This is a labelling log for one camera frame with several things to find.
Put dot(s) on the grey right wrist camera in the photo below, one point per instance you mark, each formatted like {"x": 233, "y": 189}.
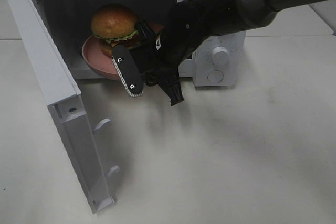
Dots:
{"x": 127, "y": 71}

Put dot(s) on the white microwave door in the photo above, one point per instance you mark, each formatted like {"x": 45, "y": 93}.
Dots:
{"x": 64, "y": 102}

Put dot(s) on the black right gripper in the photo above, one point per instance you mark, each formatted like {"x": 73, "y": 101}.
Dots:
{"x": 153, "y": 70}

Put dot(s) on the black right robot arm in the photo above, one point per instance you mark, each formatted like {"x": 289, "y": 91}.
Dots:
{"x": 191, "y": 22}

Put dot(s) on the round white door-release button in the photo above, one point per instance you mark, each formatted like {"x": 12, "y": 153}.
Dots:
{"x": 215, "y": 76}

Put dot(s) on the white round knob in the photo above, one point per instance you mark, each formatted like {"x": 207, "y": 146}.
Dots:
{"x": 220, "y": 56}

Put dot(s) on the pink round plate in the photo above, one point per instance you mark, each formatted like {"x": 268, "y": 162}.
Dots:
{"x": 97, "y": 61}

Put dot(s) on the burger with lettuce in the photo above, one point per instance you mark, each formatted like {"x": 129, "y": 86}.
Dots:
{"x": 114, "y": 25}

